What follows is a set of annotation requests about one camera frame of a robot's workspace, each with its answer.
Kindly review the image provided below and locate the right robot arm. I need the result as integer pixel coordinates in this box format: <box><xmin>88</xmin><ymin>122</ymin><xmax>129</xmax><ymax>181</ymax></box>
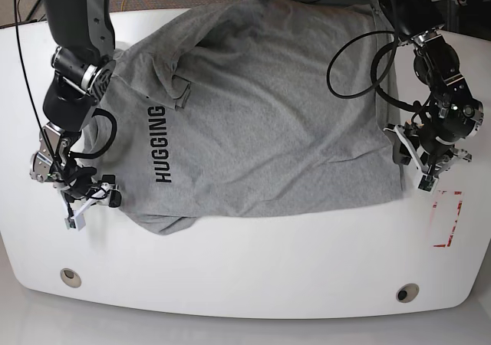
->
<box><xmin>30</xmin><ymin>0</ymin><xmax>121</xmax><ymax>228</ymax></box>

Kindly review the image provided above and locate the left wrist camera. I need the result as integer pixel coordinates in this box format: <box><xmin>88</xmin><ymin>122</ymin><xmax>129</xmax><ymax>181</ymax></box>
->
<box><xmin>417</xmin><ymin>174</ymin><xmax>440</xmax><ymax>193</ymax></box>

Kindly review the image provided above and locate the table cable grommet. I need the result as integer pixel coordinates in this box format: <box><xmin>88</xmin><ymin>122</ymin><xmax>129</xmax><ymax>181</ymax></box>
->
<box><xmin>396</xmin><ymin>283</ymin><xmax>420</xmax><ymax>304</ymax></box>
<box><xmin>60</xmin><ymin>268</ymin><xmax>81</xmax><ymax>288</ymax></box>

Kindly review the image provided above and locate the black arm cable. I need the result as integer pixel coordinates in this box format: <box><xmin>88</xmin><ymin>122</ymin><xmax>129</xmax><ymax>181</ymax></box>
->
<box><xmin>13</xmin><ymin>0</ymin><xmax>118</xmax><ymax>177</ymax></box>
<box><xmin>326</xmin><ymin>0</ymin><xmax>434</xmax><ymax>116</ymax></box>

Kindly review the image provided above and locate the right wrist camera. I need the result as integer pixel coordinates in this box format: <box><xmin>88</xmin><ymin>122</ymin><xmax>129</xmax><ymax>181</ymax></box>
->
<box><xmin>64</xmin><ymin>214</ymin><xmax>86</xmax><ymax>231</ymax></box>

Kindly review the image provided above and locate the right table cable grommet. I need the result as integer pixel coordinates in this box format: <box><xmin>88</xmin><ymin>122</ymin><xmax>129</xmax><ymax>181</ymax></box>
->
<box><xmin>396</xmin><ymin>283</ymin><xmax>420</xmax><ymax>304</ymax></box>

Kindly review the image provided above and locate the red tape rectangle marking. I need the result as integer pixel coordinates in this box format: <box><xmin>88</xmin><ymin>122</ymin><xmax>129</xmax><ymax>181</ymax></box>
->
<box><xmin>429</xmin><ymin>190</ymin><xmax>463</xmax><ymax>248</ymax></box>

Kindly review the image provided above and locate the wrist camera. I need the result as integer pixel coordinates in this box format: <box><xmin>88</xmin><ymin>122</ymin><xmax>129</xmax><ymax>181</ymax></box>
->
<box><xmin>64</xmin><ymin>214</ymin><xmax>86</xmax><ymax>231</ymax></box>
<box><xmin>417</xmin><ymin>174</ymin><xmax>440</xmax><ymax>193</ymax></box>

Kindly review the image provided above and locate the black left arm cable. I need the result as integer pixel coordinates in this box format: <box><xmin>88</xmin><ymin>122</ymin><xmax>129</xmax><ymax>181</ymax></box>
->
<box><xmin>326</xmin><ymin>0</ymin><xmax>434</xmax><ymax>116</ymax></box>

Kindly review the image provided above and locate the grey t-shirt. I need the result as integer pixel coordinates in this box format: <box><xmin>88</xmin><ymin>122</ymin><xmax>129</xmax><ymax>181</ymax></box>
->
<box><xmin>91</xmin><ymin>0</ymin><xmax>402</xmax><ymax>235</ymax></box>

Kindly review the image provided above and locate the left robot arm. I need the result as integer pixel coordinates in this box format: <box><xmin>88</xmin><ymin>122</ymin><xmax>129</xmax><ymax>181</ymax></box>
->
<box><xmin>371</xmin><ymin>0</ymin><xmax>484</xmax><ymax>183</ymax></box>

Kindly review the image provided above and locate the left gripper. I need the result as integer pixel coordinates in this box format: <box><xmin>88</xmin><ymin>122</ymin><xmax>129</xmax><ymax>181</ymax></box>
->
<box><xmin>383</xmin><ymin>123</ymin><xmax>472</xmax><ymax>177</ymax></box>

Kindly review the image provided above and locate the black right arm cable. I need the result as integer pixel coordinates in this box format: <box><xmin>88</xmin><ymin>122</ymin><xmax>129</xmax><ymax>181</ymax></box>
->
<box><xmin>13</xmin><ymin>0</ymin><xmax>118</xmax><ymax>177</ymax></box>

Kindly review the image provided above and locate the black tripod stand leg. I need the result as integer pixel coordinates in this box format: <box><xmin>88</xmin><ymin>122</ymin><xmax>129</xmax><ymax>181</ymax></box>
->
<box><xmin>25</xmin><ymin>0</ymin><xmax>42</xmax><ymax>21</ymax></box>

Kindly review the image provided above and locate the left table cable grommet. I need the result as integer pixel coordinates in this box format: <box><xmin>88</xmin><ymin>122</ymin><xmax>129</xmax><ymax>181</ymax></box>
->
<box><xmin>60</xmin><ymin>268</ymin><xmax>81</xmax><ymax>288</ymax></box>

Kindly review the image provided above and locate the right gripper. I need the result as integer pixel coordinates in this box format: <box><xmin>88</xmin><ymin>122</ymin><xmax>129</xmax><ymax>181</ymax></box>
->
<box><xmin>59</xmin><ymin>174</ymin><xmax>122</xmax><ymax>217</ymax></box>

